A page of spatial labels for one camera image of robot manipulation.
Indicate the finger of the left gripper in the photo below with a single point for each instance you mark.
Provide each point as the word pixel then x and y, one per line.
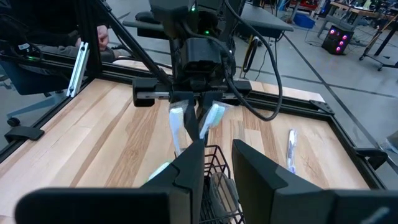
pixel 210 98
pixel 189 102

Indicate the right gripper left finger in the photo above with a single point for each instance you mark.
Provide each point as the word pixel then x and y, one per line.
pixel 189 180

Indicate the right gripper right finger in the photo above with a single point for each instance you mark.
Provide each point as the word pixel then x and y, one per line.
pixel 255 180

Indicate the green white toothbrush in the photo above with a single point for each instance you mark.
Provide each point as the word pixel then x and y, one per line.
pixel 158 171

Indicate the purple white toothbrush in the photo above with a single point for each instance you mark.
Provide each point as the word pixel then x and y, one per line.
pixel 291 149

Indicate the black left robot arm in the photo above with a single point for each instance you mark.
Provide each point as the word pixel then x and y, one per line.
pixel 174 12

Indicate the person's hand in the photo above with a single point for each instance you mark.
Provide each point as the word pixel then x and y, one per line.
pixel 102 37

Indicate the grey table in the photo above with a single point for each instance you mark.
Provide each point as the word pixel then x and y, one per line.
pixel 264 18

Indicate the black table clamp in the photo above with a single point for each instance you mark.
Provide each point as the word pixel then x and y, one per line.
pixel 373 157
pixel 23 133

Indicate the blue storage bin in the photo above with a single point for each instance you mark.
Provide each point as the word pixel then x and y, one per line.
pixel 303 21

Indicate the blue office chair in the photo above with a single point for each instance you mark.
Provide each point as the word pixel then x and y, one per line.
pixel 28 81

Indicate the person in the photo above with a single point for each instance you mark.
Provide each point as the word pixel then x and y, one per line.
pixel 46 18

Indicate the computer tower with red lights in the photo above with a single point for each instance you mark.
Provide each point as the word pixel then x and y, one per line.
pixel 337 40

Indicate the wooden workbench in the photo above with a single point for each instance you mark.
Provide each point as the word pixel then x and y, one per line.
pixel 357 11

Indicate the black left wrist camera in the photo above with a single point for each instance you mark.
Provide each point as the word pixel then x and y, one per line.
pixel 200 53

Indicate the silver aluminium bracket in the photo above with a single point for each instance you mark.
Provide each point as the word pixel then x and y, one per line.
pixel 78 68

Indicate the black metal table frame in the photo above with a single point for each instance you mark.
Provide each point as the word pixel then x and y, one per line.
pixel 295 107

